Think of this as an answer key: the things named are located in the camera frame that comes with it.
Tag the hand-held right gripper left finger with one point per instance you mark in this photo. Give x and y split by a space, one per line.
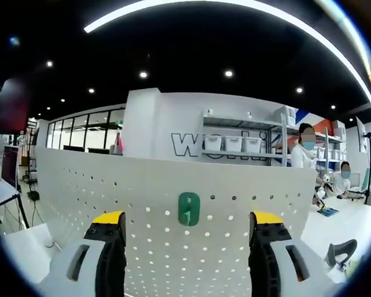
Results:
77 269

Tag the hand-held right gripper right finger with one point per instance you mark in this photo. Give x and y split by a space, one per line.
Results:
290 269

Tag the green hook assembly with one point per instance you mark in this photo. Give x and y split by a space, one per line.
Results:
195 204

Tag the white perforated mounting plate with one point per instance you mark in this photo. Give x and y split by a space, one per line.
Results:
160 185

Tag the black curved stand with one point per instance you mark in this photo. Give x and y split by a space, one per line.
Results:
343 249

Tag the pale yellow cloth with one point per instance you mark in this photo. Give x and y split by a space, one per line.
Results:
354 266

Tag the blue flat object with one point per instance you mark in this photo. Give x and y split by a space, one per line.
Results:
327 212

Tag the open laptop on stand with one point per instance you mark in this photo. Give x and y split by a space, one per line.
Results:
9 167

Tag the white storage bin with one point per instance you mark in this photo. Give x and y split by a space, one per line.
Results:
214 143
234 144
253 145

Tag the black tripod stand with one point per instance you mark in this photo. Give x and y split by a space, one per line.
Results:
370 161

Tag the grey metal shelf rack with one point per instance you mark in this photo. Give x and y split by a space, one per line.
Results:
235 123
334 139

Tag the long ceiling light strip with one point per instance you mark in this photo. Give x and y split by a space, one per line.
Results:
92 27

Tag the dark red wall panel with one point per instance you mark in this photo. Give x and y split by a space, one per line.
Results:
10 105

